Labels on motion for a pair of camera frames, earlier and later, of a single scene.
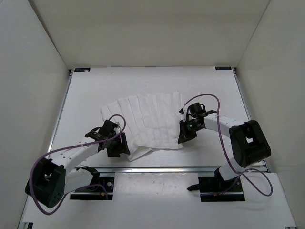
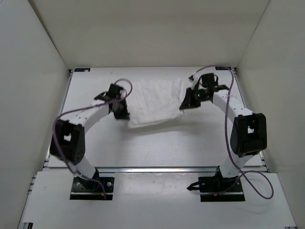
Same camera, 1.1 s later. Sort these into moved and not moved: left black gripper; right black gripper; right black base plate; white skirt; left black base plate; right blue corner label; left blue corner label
Moved: white skirt; right black gripper; left black gripper
Not moved: right black base plate; left black base plate; right blue corner label; left blue corner label
